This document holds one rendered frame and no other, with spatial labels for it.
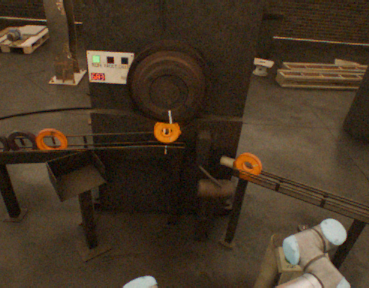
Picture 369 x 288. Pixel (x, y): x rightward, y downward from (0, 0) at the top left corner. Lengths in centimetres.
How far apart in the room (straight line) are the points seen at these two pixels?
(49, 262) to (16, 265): 20
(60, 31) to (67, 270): 316
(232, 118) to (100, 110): 83
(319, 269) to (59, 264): 163
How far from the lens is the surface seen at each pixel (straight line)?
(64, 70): 464
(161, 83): 160
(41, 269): 224
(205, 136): 185
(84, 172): 189
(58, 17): 444
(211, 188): 191
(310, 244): 114
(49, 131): 200
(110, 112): 193
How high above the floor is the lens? 178
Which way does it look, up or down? 34 degrees down
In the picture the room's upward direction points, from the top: 5 degrees clockwise
